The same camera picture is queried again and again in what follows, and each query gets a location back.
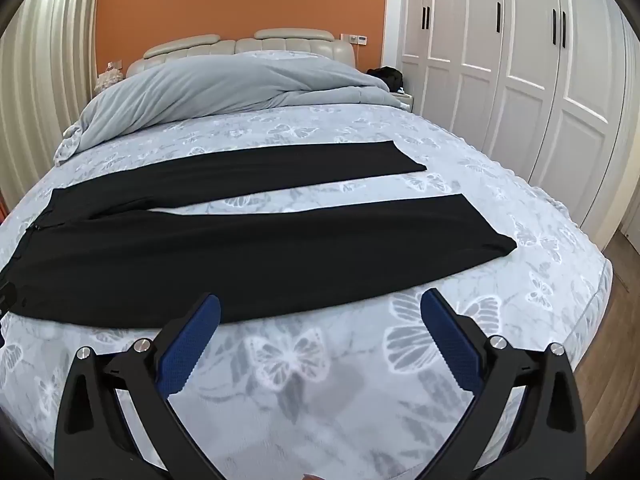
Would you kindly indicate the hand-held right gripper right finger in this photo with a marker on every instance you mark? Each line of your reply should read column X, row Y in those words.
column 450, row 340

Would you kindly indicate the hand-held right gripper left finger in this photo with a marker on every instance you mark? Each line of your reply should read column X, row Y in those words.
column 192, row 345

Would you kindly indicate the black pants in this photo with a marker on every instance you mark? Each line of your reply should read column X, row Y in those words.
column 250, row 250

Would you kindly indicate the butterfly print bed sheet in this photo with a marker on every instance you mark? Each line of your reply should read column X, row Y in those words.
column 350, row 360

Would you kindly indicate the white nightstand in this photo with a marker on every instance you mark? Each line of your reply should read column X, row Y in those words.
column 406, row 102

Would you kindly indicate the grey duvet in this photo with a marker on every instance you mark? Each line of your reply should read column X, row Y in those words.
column 225, row 85

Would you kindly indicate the black bag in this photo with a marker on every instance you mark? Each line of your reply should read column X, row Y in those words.
column 387, row 77

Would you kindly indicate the white fluffy decoration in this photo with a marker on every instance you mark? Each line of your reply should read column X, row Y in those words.
column 109, row 80

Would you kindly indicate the white wardrobe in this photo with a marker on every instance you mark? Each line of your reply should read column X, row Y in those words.
column 525, row 60

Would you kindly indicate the cream pleated curtain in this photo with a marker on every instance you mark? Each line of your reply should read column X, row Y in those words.
column 50, row 85

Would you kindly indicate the beige padded headboard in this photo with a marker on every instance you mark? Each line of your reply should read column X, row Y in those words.
column 290, row 36

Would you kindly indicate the white wall switch panel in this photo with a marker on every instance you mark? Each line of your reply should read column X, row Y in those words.
column 357, row 38

